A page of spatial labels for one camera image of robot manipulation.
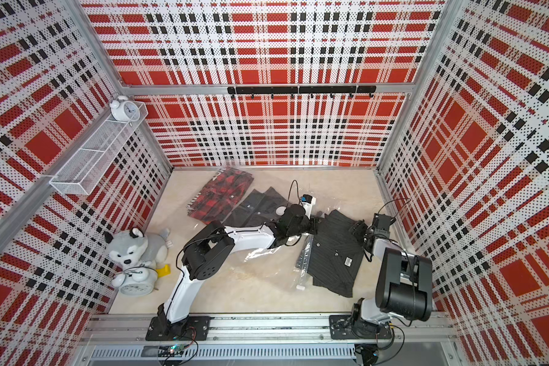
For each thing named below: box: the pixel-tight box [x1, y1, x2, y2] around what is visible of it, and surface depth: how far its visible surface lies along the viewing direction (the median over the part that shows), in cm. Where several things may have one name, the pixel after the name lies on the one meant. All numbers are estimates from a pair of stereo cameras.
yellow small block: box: [155, 263, 172, 278], surface depth 86 cm
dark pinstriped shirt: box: [308, 209, 365, 299], surface depth 88 cm
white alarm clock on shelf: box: [109, 95, 141, 127], surface depth 82 cm
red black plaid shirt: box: [186, 166, 254, 225], surface depth 108 cm
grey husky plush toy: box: [104, 227, 173, 270], surface depth 75 cm
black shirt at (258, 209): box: [222, 186, 288, 228], surface depth 104 cm
